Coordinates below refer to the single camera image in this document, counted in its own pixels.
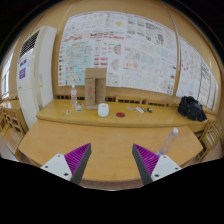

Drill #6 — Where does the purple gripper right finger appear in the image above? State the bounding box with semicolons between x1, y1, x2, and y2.
132;144;181;185

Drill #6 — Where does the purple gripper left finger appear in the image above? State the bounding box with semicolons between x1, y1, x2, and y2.
42;143;91;185

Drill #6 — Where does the clear plastic water bottle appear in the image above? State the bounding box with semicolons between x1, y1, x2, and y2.
157;128;179;156

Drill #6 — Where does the small white card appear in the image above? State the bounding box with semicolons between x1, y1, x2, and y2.
136;107;144;113

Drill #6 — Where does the red round lid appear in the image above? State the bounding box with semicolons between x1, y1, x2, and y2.
116;112;125;118

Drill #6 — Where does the far clear plastic bottle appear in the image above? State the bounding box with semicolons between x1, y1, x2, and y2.
71;85;77;106

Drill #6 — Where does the white cup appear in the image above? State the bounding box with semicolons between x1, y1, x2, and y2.
98;103;109;117

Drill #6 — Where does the wooden chair right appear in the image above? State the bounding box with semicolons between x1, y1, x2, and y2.
197;120;223;161

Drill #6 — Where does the wooden chair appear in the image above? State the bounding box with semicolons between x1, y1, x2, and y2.
197;120;223;161
1;106;28;135

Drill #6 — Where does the black bag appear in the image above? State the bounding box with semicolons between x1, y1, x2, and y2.
178;96;207;122

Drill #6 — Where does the wooden chair left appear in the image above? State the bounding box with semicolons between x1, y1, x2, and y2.
1;106;28;135

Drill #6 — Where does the brown cardboard box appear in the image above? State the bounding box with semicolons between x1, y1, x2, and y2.
85;68;107;110

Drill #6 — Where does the white standing air conditioner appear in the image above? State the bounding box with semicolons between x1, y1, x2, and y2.
17;26;57;128

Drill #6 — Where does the right wall poster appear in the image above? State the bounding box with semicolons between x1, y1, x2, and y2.
176;37;218;110

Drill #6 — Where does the large wall poster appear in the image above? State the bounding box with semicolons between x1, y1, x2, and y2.
58;11;177;95

